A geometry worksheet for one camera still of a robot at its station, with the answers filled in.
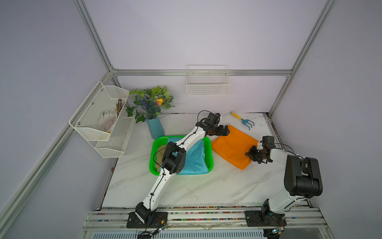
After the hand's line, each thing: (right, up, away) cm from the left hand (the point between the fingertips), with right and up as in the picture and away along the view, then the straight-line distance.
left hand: (223, 132), depth 98 cm
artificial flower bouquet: (-44, +16, -19) cm, 51 cm away
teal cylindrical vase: (-46, +3, 0) cm, 46 cm away
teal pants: (-19, -16, -14) cm, 28 cm away
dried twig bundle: (-62, +15, -17) cm, 66 cm away
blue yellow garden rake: (+20, +8, +18) cm, 28 cm away
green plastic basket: (-40, -6, -3) cm, 41 cm away
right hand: (+15, -16, -2) cm, 22 cm away
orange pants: (+7, -10, -1) cm, 12 cm away
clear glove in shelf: (-66, +7, -22) cm, 70 cm away
